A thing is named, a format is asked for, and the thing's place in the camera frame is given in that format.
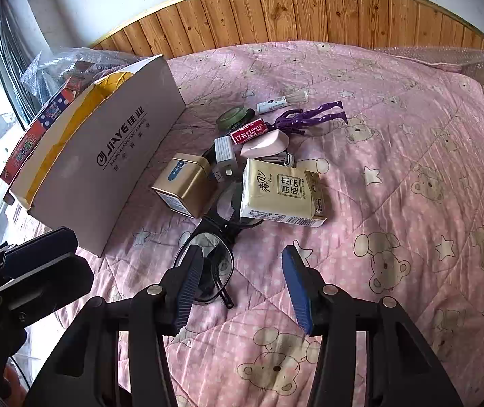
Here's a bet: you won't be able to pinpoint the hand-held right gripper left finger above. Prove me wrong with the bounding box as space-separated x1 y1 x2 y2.
23 244 206 407

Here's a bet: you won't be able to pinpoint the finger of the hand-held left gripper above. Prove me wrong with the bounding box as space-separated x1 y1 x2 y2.
0 256 95 328
2 227 78 279

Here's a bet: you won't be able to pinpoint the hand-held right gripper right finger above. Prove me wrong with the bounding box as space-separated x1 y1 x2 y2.
281 244 465 407

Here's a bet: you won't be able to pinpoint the black framed glasses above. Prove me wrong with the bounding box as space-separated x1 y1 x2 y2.
173 180 264 309

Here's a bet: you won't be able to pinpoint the beige tissue pack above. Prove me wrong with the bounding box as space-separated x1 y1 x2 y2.
238 159 328 229

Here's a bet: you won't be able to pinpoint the gold tin box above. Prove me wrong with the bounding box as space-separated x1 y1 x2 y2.
152 153 214 219

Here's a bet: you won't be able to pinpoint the white power adapter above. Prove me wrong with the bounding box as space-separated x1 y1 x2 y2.
214 136 239 183

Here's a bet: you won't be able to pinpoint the white cardboard box yellow inside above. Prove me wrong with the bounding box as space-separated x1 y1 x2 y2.
8 54 187 258

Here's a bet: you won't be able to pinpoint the pink stapler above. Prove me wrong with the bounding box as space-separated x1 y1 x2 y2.
240 131 295 168

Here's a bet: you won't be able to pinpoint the purple toy figure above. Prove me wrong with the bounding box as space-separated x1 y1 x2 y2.
267 99 348 137

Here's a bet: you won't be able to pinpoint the red game box dotted end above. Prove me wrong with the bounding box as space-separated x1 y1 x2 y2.
0 87 85 179

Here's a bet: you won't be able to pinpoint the red staples box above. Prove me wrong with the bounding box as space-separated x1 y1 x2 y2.
230 119 268 145

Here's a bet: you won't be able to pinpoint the pink bear print quilt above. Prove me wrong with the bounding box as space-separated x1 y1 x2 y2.
13 42 484 407

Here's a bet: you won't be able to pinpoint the green tape roll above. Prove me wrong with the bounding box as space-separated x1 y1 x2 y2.
216 108 254 132

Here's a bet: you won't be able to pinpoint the white lip balm tube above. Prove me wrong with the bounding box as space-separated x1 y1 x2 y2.
256 98 287 115

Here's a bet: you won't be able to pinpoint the crumpled bubble wrap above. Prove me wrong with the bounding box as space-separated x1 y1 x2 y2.
20 46 141 94

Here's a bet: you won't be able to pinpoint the dark window frame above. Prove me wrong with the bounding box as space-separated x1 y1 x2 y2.
0 4 45 128

